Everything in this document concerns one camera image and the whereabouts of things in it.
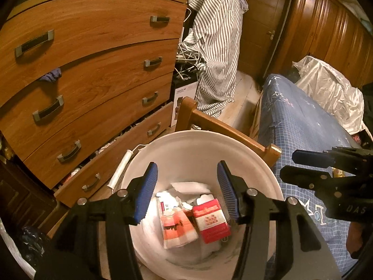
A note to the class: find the dark wooden cabinet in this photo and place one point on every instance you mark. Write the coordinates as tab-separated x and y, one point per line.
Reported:
23	195

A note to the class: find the brown wooden wardrobe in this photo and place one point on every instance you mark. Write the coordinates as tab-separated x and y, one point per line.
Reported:
320	20

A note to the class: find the wooden chair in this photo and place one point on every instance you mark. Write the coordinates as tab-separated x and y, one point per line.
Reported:
221	128

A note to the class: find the brown wooden door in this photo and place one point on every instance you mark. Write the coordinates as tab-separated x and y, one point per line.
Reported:
259	11

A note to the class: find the white tissue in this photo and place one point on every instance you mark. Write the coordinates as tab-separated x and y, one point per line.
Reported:
189	188

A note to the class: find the white plastic bin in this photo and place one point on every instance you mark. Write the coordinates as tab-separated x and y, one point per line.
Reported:
189	157

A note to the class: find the red cigarette box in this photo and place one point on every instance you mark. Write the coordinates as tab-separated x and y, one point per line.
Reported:
211	224

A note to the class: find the blue star-print bedsheet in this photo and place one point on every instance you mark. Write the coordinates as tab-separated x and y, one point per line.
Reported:
291	128

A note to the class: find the white plastic sheet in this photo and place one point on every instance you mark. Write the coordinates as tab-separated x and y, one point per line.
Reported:
329	90

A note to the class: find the grey striped cloth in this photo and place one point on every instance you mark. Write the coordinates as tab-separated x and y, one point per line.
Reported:
215	35

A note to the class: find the white red-striped small packet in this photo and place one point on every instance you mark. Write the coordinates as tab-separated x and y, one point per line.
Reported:
167	202

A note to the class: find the orange and white packet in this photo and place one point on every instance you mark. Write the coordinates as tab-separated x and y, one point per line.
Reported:
177	230

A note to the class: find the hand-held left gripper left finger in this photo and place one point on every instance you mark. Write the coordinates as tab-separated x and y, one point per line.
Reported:
147	192

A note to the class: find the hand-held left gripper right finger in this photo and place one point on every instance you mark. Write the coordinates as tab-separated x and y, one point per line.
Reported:
227	192

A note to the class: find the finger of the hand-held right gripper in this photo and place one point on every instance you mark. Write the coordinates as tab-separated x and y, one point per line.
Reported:
306	176
314	157

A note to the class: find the small yellow wrapper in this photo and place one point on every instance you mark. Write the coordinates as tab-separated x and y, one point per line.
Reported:
339	173

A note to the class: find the blue cloth in drawer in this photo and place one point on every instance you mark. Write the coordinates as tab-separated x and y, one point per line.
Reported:
51	75

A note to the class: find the person's right forearm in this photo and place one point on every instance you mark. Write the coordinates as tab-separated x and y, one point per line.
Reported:
356	236

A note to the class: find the wooden chest of drawers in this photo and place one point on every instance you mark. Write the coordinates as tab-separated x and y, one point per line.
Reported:
87	20

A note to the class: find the black and white carton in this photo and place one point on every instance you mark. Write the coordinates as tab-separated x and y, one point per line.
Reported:
183	93

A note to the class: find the black plastic bag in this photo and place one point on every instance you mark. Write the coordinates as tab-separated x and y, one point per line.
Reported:
32	245

